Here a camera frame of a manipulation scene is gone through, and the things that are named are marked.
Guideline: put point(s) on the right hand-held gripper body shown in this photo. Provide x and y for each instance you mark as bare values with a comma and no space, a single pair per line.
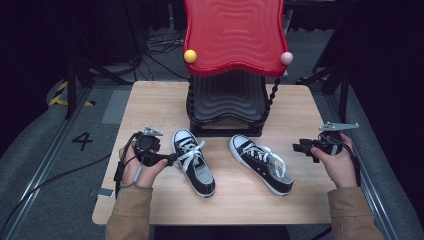
328,140

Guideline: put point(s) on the black white canvas sneaker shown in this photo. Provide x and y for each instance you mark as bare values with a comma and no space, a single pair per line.
196,166
263,165

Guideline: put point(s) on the person's right hand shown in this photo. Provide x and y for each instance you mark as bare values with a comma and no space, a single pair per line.
338,166

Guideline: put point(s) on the red and black shoe rack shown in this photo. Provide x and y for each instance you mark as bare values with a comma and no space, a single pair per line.
235,36

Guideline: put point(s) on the yellow black floor tape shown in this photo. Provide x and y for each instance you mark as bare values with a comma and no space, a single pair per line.
60,96

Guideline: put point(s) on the black metal stand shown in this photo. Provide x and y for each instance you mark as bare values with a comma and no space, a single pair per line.
343,86
71,83

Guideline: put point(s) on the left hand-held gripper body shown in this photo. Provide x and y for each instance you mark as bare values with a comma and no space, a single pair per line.
147,144

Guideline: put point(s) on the person's left hand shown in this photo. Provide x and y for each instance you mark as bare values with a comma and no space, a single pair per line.
148,173

